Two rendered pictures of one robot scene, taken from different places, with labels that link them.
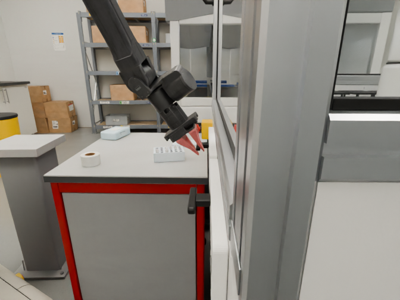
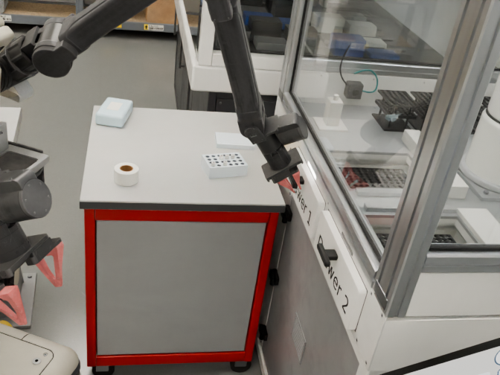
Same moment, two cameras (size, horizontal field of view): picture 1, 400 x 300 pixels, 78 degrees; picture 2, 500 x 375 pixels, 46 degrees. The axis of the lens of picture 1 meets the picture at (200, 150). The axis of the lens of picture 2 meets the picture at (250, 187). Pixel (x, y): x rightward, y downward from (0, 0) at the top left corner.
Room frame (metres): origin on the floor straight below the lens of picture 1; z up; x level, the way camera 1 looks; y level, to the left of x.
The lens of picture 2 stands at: (-0.60, 0.46, 1.68)
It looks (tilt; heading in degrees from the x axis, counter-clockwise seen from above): 31 degrees down; 345
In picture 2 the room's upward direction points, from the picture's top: 9 degrees clockwise
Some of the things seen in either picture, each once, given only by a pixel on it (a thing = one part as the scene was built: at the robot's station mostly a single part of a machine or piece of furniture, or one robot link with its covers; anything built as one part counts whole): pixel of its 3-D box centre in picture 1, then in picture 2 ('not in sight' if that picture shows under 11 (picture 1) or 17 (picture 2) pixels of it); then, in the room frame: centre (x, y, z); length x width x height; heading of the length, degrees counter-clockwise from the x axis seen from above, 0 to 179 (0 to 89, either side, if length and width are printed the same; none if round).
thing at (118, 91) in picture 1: (124, 91); not in sight; (4.62, 1.40, 0.72); 0.41 x 0.32 x 0.28; 92
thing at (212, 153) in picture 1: (211, 155); (304, 190); (0.68, -0.03, 0.87); 0.29 x 0.02 x 0.11; 178
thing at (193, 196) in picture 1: (199, 199); (328, 254); (0.37, 0.00, 0.91); 0.07 x 0.04 x 0.01; 178
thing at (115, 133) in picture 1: (115, 133); (114, 111); (1.32, 0.46, 0.78); 0.15 x 0.10 x 0.04; 165
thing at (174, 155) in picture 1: (168, 153); (224, 165); (0.97, 0.13, 0.78); 0.12 x 0.08 x 0.04; 100
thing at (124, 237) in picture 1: (150, 218); (172, 242); (1.10, 0.26, 0.38); 0.62 x 0.58 x 0.76; 178
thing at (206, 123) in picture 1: (206, 129); not in sight; (1.01, -0.03, 0.88); 0.07 x 0.05 x 0.07; 178
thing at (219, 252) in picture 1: (215, 216); (337, 265); (0.36, -0.03, 0.87); 0.29 x 0.02 x 0.11; 178
